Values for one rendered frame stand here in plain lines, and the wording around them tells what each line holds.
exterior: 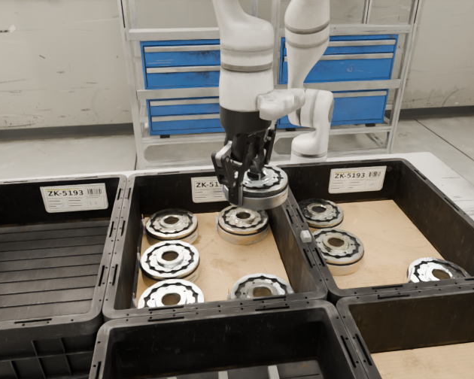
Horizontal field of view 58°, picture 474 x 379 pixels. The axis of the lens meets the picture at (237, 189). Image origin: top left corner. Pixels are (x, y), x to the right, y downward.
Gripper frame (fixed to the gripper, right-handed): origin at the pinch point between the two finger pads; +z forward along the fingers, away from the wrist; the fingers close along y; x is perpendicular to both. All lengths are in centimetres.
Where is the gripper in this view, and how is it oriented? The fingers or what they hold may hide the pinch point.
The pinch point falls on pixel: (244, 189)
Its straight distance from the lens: 67.1
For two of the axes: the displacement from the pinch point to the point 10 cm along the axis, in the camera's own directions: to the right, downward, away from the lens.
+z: 0.0, 8.7, 5.0
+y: -5.9, 4.0, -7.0
